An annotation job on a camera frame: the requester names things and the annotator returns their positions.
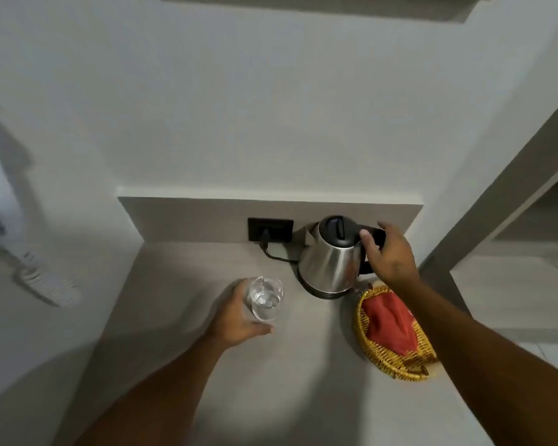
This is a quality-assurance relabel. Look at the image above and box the person's right forearm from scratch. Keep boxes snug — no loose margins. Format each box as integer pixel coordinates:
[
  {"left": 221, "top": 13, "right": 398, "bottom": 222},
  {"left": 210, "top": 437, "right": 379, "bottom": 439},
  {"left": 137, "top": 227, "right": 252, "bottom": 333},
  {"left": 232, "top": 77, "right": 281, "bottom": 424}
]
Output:
[{"left": 391, "top": 274, "right": 558, "bottom": 446}]

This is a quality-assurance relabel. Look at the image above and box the white wall-mounted hair dryer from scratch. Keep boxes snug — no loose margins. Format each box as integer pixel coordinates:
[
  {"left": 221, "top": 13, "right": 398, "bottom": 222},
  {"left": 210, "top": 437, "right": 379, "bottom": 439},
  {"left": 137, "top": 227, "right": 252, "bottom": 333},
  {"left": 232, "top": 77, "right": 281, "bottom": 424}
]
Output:
[{"left": 0, "top": 134, "right": 82, "bottom": 308}]

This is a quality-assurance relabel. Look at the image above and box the person's right hand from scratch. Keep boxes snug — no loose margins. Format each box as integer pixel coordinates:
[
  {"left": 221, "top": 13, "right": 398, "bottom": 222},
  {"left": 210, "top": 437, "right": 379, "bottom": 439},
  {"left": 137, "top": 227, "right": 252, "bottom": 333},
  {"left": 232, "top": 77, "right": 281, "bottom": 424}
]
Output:
[{"left": 359, "top": 221, "right": 420, "bottom": 290}]

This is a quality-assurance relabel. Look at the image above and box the yellow woven basket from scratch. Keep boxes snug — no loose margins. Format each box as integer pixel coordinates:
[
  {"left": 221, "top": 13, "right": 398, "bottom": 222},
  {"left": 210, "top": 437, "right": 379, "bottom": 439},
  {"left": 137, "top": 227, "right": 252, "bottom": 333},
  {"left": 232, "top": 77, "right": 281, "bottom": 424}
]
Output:
[{"left": 353, "top": 284, "right": 439, "bottom": 382}]

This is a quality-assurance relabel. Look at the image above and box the red cloth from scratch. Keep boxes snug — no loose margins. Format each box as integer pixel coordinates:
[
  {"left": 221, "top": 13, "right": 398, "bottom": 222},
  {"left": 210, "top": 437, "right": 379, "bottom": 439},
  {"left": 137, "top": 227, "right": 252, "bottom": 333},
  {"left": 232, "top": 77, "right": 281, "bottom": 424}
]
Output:
[{"left": 361, "top": 290, "right": 420, "bottom": 357}]

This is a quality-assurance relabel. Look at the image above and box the stainless steel electric kettle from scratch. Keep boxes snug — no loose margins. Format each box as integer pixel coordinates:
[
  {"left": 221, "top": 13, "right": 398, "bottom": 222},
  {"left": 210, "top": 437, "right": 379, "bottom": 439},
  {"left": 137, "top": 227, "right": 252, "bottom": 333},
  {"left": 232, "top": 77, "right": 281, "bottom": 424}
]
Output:
[{"left": 298, "top": 215, "right": 387, "bottom": 300}]

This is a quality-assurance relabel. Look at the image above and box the person's left forearm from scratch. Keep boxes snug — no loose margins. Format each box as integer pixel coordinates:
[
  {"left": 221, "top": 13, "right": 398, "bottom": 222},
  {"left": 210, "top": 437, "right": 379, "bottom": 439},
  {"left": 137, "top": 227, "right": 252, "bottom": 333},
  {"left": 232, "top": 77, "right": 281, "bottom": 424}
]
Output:
[{"left": 74, "top": 333, "right": 228, "bottom": 446}]

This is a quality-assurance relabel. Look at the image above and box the clear drinking glass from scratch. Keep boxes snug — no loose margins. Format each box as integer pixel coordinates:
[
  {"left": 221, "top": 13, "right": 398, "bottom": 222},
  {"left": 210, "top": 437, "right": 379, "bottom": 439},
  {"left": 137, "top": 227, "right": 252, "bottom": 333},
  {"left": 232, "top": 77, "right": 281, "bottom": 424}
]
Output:
[{"left": 246, "top": 276, "right": 285, "bottom": 322}]

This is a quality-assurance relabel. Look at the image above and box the black kettle power cord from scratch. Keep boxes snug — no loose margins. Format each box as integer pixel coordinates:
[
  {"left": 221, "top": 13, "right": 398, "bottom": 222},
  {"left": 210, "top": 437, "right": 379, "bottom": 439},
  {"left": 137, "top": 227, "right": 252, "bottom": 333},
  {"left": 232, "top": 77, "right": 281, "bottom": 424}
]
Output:
[{"left": 259, "top": 230, "right": 300, "bottom": 264}]

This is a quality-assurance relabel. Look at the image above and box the person's left hand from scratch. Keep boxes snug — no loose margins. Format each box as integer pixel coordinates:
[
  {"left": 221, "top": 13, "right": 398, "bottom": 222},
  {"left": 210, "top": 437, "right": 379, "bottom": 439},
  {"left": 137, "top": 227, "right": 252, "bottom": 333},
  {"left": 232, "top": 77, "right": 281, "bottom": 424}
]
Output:
[{"left": 207, "top": 278, "right": 275, "bottom": 350}]

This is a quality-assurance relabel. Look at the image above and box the black wall power outlet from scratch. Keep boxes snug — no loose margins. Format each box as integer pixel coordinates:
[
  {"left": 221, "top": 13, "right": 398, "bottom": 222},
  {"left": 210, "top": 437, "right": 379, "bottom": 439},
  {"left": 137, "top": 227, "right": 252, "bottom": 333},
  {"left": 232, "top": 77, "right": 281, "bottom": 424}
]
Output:
[{"left": 248, "top": 217, "right": 295, "bottom": 244}]

